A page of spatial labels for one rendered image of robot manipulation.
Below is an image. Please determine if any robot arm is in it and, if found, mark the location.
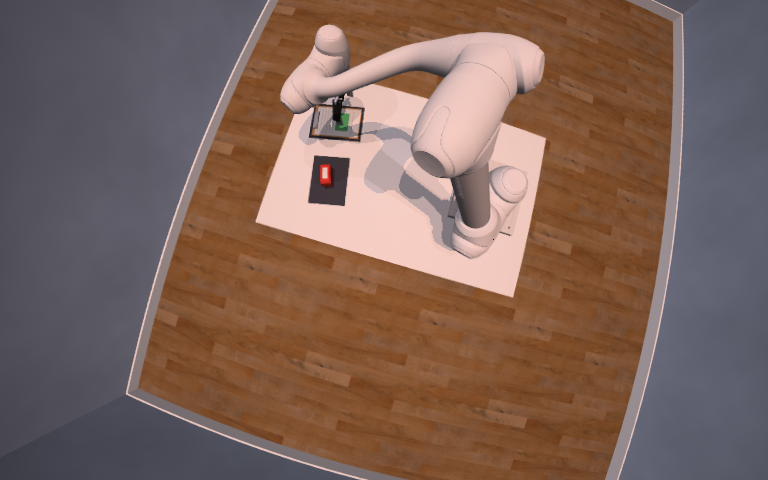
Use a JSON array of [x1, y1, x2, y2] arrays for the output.
[[280, 25, 545, 259]]

